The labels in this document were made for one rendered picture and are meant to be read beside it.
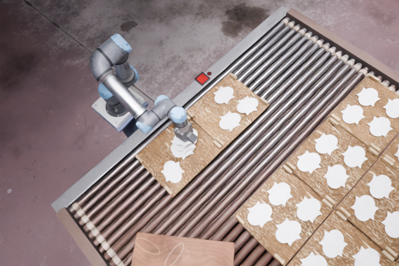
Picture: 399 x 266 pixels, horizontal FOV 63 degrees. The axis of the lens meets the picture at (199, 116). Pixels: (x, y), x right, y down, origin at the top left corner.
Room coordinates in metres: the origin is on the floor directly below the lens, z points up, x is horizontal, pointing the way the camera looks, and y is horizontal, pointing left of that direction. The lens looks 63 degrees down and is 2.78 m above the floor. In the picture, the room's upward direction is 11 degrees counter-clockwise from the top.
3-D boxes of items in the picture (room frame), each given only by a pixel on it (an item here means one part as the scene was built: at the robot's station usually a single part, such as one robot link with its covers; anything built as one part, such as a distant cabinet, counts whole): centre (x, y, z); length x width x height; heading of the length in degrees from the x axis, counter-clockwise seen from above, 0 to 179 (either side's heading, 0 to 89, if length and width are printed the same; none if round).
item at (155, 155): (0.73, 0.16, 0.93); 0.41 x 0.35 x 0.02; 124
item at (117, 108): (1.17, 0.52, 0.95); 0.15 x 0.15 x 0.10
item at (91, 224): (0.93, -0.05, 0.90); 1.95 x 0.05 x 0.05; 124
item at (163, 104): (0.84, 0.17, 1.30); 0.11 x 0.11 x 0.08; 34
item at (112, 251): (0.77, -0.16, 0.90); 1.95 x 0.05 x 0.05; 124
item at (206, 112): (0.96, -0.18, 0.93); 0.41 x 0.35 x 0.02; 124
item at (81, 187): (1.12, 0.07, 0.89); 2.08 x 0.08 x 0.06; 124
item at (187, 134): (0.75, 0.09, 1.14); 0.12 x 0.09 x 0.16; 44
